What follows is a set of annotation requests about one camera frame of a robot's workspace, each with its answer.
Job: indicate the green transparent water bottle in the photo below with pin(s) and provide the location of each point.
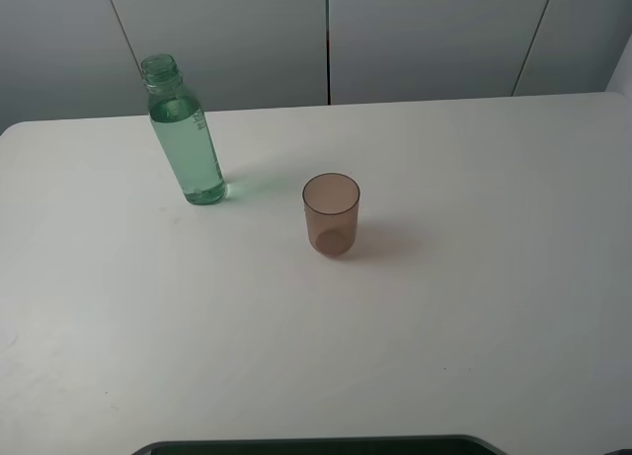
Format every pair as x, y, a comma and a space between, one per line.
179, 123

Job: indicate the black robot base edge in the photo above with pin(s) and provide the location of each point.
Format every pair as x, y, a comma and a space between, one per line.
431, 444

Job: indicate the pink translucent plastic cup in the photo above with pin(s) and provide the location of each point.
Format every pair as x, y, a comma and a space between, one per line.
331, 203

